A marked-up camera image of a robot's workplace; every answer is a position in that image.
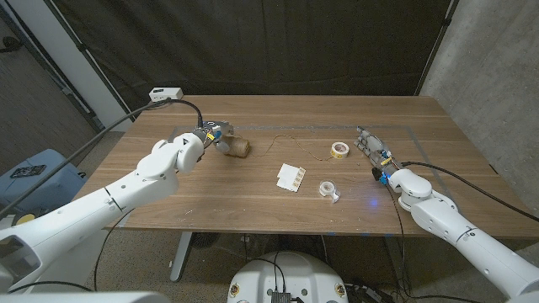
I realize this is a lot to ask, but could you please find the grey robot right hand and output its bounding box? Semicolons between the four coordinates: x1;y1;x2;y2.
354;126;402;184

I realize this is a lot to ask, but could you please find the grey table leg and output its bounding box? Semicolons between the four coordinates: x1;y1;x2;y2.
169;231;195;283
385;235;412;291

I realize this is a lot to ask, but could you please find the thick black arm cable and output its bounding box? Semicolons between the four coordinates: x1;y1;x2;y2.
0;98;205;218
399;161;539;223

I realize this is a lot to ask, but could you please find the black backdrop stand pole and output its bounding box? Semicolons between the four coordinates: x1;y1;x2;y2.
414;0;460;97
41;0;138;123

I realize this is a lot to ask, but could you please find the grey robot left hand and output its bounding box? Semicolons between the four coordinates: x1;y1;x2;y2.
193;120;236;154

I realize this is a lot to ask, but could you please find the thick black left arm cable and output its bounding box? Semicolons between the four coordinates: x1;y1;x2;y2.
0;98;205;218

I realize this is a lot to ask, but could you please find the clear tape roll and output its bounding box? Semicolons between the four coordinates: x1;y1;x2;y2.
318;179;342;205

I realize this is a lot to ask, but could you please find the black torso connector box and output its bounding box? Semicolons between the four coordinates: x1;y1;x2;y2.
270;290;305;303

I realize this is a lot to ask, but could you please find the black wall hook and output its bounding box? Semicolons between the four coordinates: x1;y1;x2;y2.
0;35;24;54

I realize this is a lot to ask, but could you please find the yellow black shoe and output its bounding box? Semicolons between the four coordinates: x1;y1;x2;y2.
12;212;37;226

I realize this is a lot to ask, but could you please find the white sticker sheet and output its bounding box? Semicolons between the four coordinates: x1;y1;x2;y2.
275;162;307;194

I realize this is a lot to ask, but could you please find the black wall rail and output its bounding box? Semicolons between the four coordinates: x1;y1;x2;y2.
0;3;106;136

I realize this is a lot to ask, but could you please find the white power socket box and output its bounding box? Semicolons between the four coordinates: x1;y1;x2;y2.
148;87;184;104

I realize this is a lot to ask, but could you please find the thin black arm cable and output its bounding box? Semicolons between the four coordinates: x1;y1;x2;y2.
8;208;136;294
385;184;412;295

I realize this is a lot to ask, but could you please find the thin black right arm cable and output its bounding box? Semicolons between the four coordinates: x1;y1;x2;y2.
385;184;412;295

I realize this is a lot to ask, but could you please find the white yellow sticker roll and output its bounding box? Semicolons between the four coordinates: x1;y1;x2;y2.
330;141;351;160

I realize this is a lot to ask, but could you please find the black flat device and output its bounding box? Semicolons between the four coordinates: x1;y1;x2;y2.
10;164;47;179

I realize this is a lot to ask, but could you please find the brown twine strand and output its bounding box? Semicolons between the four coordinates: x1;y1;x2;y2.
250;133;334;162

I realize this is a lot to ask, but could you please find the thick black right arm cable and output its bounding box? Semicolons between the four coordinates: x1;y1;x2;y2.
399;161;539;223

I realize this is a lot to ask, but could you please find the black backdrop curtain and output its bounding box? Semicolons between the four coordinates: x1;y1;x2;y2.
44;0;460;120

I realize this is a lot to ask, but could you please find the thin black torso cable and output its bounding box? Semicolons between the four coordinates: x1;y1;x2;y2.
247;251;287;294

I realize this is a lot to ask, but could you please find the floor power strip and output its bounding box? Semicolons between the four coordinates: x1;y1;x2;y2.
344;284;395;303

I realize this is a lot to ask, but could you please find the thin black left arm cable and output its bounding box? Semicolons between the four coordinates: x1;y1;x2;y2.
8;208;136;294

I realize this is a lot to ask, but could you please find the brown twine spool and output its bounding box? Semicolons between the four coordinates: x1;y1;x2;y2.
222;135;252;159

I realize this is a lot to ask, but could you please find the blue chair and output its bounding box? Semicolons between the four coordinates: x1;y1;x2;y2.
0;148;88;214

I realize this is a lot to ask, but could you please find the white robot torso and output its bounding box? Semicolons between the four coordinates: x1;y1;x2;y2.
227;251;350;303

